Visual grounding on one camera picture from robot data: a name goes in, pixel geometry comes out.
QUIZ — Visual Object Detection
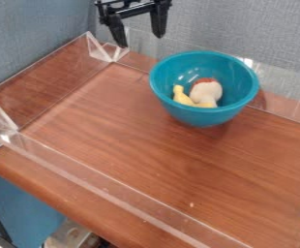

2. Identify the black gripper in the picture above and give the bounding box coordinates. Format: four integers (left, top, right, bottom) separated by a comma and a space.
95, 0, 171, 48

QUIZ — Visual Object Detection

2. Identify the yellow toy banana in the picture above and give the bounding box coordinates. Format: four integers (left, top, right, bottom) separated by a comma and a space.
174, 85, 216, 109

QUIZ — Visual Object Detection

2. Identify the blue plastic bowl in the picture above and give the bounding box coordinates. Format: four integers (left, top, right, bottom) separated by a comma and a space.
150, 50, 260, 127

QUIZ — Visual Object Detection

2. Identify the white toy mushroom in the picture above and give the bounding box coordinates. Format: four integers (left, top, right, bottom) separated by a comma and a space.
190, 77, 223, 108

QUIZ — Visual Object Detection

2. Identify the clear acrylic barrier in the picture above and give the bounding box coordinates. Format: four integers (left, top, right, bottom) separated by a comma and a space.
0, 34, 300, 248

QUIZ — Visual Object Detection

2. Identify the grey metal bracket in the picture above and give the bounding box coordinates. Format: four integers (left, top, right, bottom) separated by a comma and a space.
43, 220, 100, 248

